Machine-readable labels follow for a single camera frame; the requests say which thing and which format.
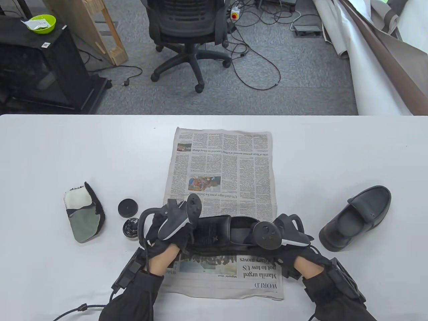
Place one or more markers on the person's right hand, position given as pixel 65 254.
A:
pixel 287 257

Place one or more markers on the person's left hand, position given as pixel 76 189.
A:
pixel 180 239

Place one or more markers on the grey hand controller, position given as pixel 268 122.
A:
pixel 194 207
pixel 267 235

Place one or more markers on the black leather shoe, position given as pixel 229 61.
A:
pixel 367 204
pixel 217 230

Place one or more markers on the black shoe polish tin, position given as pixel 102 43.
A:
pixel 130 229

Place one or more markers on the black round shoe polish lid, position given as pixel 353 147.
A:
pixel 127 207

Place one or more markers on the white grey polishing cloth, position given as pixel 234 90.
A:
pixel 83 224

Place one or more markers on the printed newspaper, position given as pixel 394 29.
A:
pixel 247 167

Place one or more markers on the person's left forearm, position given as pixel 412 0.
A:
pixel 133 297

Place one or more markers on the person's right forearm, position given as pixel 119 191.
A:
pixel 334 301

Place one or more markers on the white rolled sheet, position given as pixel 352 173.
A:
pixel 367 80

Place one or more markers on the black office chair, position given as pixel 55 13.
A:
pixel 185 23

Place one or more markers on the black cabinet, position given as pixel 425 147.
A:
pixel 57 57

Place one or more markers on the brown rolled sheet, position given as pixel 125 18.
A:
pixel 401 67

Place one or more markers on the grey floor box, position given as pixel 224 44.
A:
pixel 306 30

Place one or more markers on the white box red button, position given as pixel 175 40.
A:
pixel 235 14

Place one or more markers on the green bowl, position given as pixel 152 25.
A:
pixel 50 26

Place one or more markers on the white paper packet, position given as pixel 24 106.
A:
pixel 36 23

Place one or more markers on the grey fabric sheet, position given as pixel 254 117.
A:
pixel 384 16

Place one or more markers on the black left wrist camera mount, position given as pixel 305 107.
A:
pixel 128 271

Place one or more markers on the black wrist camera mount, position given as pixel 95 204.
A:
pixel 128 271
pixel 347 279

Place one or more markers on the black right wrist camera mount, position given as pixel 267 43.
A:
pixel 347 279

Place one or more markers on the wooden frame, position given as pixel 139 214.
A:
pixel 83 20

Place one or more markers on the black metal post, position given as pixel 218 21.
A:
pixel 23 6

